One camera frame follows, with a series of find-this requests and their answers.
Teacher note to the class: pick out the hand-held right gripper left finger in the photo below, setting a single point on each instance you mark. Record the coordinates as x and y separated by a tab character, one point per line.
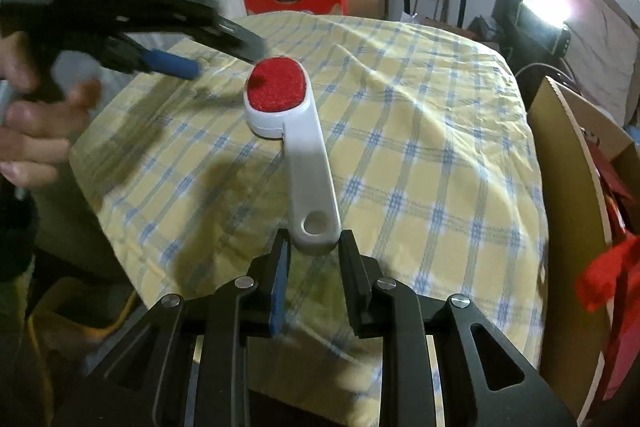
281	287

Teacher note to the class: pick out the yellow plaid tablecloth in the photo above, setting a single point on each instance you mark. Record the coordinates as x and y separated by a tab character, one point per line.
400	132

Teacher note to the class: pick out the person's left hand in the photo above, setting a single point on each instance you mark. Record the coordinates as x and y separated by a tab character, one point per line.
35	132

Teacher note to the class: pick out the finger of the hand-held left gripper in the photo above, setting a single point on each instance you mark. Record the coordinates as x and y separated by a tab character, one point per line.
235	42
170	63

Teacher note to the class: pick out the large brown cardboard box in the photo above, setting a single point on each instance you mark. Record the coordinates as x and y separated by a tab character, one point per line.
560	187

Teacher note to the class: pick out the white lint brush red pad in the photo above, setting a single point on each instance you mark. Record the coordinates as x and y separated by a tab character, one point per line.
307	157

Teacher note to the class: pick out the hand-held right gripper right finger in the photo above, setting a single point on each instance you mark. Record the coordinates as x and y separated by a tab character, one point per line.
352	277

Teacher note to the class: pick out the large beige sofa cushion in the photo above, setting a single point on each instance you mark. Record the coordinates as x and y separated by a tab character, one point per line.
610	57

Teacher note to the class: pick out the bright lamp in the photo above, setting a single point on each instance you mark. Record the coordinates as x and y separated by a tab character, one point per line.
547	4

